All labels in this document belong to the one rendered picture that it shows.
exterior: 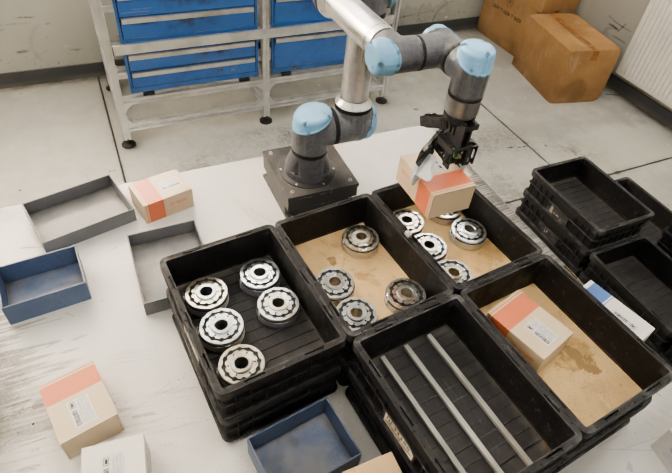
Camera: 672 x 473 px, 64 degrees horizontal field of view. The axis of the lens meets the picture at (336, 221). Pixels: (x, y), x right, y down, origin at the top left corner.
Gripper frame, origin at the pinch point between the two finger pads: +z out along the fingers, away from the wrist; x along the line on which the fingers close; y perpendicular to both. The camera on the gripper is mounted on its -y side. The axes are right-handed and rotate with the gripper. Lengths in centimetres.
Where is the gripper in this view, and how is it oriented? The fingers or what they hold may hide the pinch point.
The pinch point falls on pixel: (435, 177)
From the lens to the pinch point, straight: 134.5
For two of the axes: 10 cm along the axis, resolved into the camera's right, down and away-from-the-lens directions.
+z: -0.9, 7.2, 6.9
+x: 9.1, -2.3, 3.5
